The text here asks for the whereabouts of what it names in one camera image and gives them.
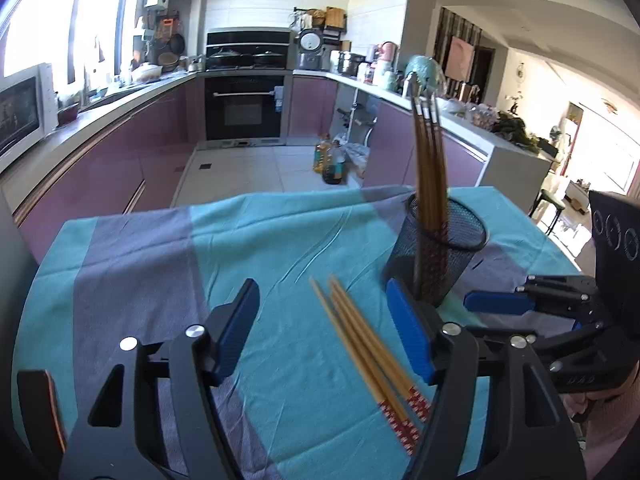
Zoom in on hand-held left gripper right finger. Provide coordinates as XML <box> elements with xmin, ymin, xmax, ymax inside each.
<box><xmin>386</xmin><ymin>277</ymin><xmax>586</xmax><ymax>480</ymax></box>

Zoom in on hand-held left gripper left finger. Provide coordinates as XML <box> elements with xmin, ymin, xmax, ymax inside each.
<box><xmin>59</xmin><ymin>277</ymin><xmax>262</xmax><ymax>480</ymax></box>

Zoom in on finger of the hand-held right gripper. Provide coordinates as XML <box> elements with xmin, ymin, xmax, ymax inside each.
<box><xmin>465</xmin><ymin>320</ymin><xmax>606</xmax><ymax>361</ymax></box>
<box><xmin>463</xmin><ymin>274</ymin><xmax>601</xmax><ymax>316</ymax></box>

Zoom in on black mesh pen holder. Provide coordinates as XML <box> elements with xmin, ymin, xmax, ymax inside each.
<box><xmin>382</xmin><ymin>192</ymin><xmax>490</xmax><ymax>307</ymax></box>

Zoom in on person's right hand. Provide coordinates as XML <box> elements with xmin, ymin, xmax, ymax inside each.
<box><xmin>562</xmin><ymin>385</ymin><xmax>640</xmax><ymax>480</ymax></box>

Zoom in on teal and grey tablecloth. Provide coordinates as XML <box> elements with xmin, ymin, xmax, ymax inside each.
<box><xmin>12</xmin><ymin>185</ymin><xmax>596</xmax><ymax>480</ymax></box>

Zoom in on dark round stool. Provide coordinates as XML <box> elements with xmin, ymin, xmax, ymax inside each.
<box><xmin>530</xmin><ymin>189</ymin><xmax>566</xmax><ymax>236</ymax></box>

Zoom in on bunch of leafy greens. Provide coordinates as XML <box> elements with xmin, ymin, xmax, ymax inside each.
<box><xmin>492</xmin><ymin>112</ymin><xmax>541</xmax><ymax>151</ymax></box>

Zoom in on white plastic bag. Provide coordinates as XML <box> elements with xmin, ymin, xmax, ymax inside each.
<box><xmin>345</xmin><ymin>142</ymin><xmax>371</xmax><ymax>178</ymax></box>

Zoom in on dark cooking oil bottle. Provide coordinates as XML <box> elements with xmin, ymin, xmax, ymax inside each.
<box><xmin>322</xmin><ymin>142</ymin><xmax>347</xmax><ymax>185</ymax></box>

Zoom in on purple kitchen base cabinets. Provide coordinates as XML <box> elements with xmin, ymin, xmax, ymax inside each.
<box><xmin>291</xmin><ymin>77</ymin><xmax>488</xmax><ymax>188</ymax></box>
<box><xmin>0</xmin><ymin>76</ymin><xmax>207</xmax><ymax>266</ymax></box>

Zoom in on yellow cooking oil bottle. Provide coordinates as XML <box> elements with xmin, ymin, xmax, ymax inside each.
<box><xmin>313</xmin><ymin>135</ymin><xmax>333</xmax><ymax>175</ymax></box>

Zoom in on dark slab with orange edge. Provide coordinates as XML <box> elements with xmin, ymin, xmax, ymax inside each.
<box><xmin>16</xmin><ymin>369</ymin><xmax>68</xmax><ymax>461</ymax></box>

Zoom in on black built-in oven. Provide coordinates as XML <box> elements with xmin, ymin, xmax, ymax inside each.
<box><xmin>204</xmin><ymin>74</ymin><xmax>287</xmax><ymax>142</ymax></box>

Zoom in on teal countertop appliance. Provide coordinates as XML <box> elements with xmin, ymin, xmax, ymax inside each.
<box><xmin>404</xmin><ymin>56</ymin><xmax>446</xmax><ymax>98</ymax></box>

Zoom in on white plastic jug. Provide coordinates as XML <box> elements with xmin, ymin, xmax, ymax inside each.
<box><xmin>375</xmin><ymin>60</ymin><xmax>398</xmax><ymax>90</ymax></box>

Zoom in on white kitchen countertop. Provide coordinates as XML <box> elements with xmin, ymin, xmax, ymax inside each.
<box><xmin>0</xmin><ymin>69</ymin><xmax>558</xmax><ymax>176</ymax></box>

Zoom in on white casserole pot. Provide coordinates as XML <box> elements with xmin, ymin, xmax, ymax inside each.
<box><xmin>131</xmin><ymin>62</ymin><xmax>165</xmax><ymax>83</ymax></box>

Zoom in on stainless steel stock pot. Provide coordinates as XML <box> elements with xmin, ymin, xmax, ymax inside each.
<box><xmin>339</xmin><ymin>51</ymin><xmax>366</xmax><ymax>76</ymax></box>

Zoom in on silver rice cooker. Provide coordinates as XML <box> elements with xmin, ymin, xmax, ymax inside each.
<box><xmin>296</xmin><ymin>29</ymin><xmax>327</xmax><ymax>71</ymax></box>

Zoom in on black range hood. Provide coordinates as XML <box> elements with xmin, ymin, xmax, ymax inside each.
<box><xmin>206</xmin><ymin>27</ymin><xmax>293</xmax><ymax>72</ymax></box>

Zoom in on chrome sink faucet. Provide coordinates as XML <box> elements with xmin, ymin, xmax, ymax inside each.
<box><xmin>85</xmin><ymin>35</ymin><xmax>103</xmax><ymax>92</ymax></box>

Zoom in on white microwave oven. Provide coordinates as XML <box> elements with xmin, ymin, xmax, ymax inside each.
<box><xmin>0</xmin><ymin>62</ymin><xmax>55</xmax><ymax>161</ymax></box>

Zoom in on large kitchen window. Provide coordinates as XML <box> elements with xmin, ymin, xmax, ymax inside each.
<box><xmin>0</xmin><ymin>0</ymin><xmax>151</xmax><ymax>81</ymax></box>

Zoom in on pink framed wall painting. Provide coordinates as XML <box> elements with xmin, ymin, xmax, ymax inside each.
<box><xmin>445</xmin><ymin>36</ymin><xmax>475</xmax><ymax>82</ymax></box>

